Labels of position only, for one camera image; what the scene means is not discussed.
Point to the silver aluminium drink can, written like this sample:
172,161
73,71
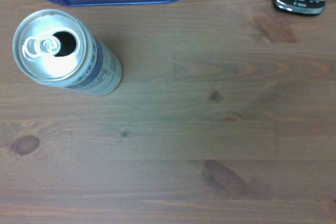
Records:
60,56

